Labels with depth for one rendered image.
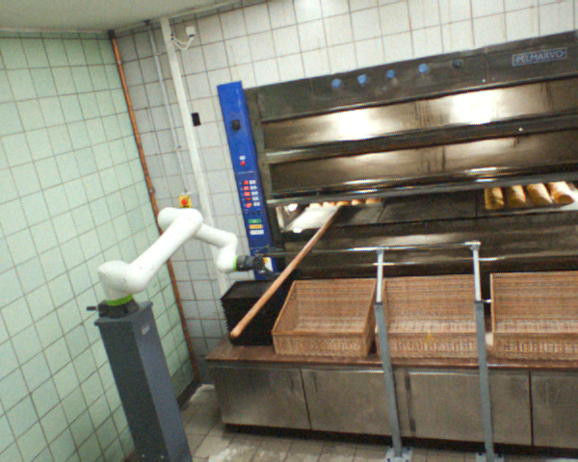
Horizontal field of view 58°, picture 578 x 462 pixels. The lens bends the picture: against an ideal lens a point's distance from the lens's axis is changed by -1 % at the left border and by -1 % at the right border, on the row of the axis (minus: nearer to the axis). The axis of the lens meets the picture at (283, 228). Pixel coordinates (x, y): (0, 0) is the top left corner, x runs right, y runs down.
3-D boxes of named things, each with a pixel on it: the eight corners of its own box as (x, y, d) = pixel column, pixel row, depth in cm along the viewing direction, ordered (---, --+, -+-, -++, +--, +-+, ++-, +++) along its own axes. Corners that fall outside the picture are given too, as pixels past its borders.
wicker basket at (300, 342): (300, 317, 351) (293, 279, 344) (383, 317, 330) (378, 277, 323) (274, 355, 308) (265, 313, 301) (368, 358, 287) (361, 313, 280)
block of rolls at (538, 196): (484, 186, 360) (483, 178, 358) (561, 179, 342) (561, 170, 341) (486, 211, 305) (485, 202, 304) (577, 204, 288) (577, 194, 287)
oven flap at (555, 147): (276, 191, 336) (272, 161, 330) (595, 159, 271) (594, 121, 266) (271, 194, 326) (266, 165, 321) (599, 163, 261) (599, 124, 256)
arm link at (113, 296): (119, 308, 236) (108, 269, 231) (101, 303, 247) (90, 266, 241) (143, 296, 246) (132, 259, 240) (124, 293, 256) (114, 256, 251)
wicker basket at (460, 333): (387, 317, 329) (382, 276, 322) (483, 316, 310) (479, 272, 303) (376, 358, 286) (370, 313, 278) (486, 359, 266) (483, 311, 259)
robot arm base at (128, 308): (81, 320, 247) (78, 308, 246) (99, 306, 261) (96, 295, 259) (128, 318, 240) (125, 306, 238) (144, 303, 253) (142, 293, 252)
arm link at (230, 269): (221, 276, 299) (211, 271, 289) (223, 255, 303) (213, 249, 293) (243, 275, 294) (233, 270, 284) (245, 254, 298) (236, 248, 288)
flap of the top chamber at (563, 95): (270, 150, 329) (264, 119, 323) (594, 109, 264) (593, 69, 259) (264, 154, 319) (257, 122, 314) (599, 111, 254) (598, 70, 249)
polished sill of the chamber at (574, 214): (284, 235, 344) (283, 229, 343) (596, 214, 279) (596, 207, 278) (281, 238, 339) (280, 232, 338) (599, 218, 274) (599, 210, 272)
